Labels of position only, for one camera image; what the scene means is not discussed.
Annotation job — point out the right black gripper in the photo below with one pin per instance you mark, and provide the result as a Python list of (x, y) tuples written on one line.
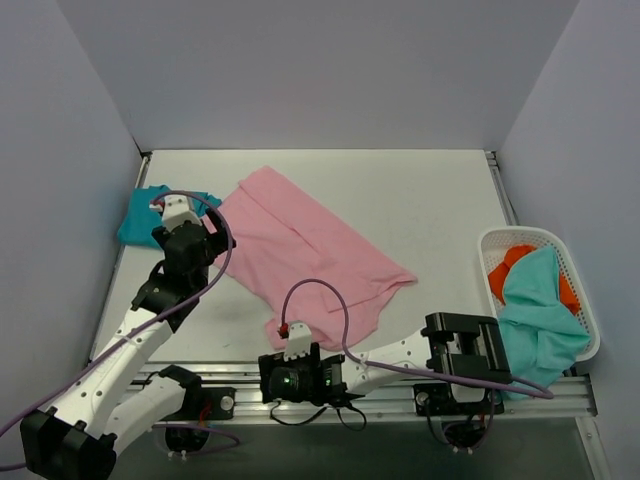
[(266, 376)]

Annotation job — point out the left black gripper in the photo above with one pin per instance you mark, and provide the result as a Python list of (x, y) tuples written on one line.
[(201, 232)]

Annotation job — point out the pink t shirt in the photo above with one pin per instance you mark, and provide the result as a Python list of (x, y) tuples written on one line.
[(306, 263)]

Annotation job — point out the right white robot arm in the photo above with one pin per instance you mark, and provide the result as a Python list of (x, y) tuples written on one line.
[(466, 347)]

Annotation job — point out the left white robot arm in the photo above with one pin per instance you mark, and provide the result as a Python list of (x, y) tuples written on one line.
[(79, 431)]

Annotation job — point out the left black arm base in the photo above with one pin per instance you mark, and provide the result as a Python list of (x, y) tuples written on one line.
[(210, 404)]

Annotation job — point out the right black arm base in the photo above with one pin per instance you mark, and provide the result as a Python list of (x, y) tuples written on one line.
[(462, 426)]

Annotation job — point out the folded teal t shirt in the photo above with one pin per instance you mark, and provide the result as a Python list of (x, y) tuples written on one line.
[(140, 220)]

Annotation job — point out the orange t shirt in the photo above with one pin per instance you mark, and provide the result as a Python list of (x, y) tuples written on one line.
[(497, 278)]

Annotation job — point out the white plastic laundry basket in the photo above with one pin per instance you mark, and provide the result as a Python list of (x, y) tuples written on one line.
[(492, 247)]

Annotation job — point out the light turquoise t shirt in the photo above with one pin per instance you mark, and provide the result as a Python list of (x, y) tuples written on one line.
[(542, 338)]

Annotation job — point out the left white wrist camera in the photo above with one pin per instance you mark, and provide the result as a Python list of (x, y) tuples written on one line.
[(175, 211)]

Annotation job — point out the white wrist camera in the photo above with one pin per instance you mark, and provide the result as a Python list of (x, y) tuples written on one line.
[(298, 343), (175, 211)]

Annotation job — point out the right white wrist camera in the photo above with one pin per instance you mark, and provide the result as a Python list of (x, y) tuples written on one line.
[(298, 343)]

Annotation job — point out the aluminium mounting rail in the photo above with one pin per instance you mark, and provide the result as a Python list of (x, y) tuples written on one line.
[(573, 397)]

